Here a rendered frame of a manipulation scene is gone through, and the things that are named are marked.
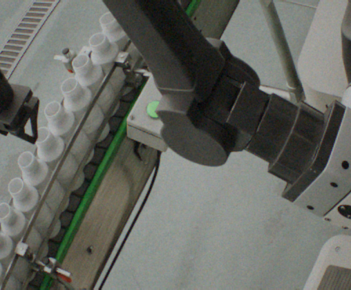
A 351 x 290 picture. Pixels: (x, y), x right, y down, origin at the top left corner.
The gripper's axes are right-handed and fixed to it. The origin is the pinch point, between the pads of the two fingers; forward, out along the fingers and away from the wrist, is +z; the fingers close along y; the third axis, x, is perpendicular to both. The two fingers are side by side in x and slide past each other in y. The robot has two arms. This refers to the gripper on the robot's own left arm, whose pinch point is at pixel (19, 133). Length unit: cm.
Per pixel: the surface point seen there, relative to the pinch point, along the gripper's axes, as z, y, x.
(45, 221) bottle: 33.8, -11.4, -0.4
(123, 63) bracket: 28.5, -9.0, 34.1
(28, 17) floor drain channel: 140, -151, 124
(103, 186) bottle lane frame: 43.1, -9.0, 14.6
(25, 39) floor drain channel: 140, -145, 112
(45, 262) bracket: 29.1, -4.1, -10.0
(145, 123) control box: 28.6, 2.0, 22.3
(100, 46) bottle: 23.9, -13.0, 34.3
